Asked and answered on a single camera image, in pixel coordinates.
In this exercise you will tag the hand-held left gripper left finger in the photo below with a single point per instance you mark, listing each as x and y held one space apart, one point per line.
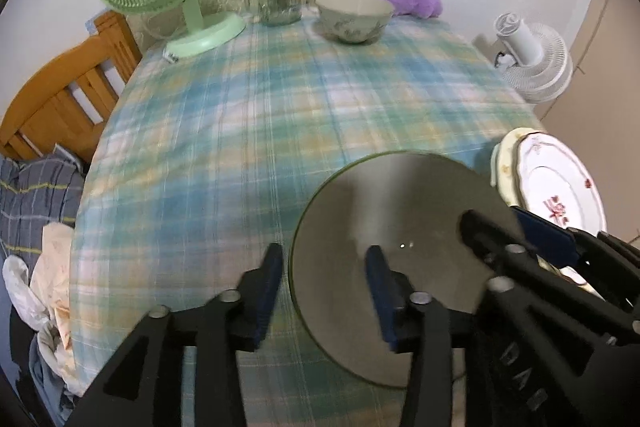
265 302

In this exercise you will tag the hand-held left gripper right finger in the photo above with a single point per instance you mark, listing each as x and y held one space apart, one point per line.
385 302

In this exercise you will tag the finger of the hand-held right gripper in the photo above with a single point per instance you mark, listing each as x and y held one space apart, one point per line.
547 239
490 242

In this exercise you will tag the pink patterned small plate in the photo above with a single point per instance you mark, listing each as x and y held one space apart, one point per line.
555 177

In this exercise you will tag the white floral ceramic bowl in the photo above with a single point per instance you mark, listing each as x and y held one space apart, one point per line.
350 9
400 207

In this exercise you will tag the blue green plaid tablecloth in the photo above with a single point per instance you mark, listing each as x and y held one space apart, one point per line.
200 132

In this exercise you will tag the white desk fan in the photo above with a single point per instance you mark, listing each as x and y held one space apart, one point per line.
530 47

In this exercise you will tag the cream cloth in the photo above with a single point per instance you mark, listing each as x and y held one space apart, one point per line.
57 267

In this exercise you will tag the blue denim cloth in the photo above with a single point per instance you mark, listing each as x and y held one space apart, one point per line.
45 377

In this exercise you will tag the white plastic bag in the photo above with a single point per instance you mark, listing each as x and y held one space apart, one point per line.
22 292

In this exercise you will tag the wooden headboard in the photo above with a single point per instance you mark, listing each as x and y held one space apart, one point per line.
55 102

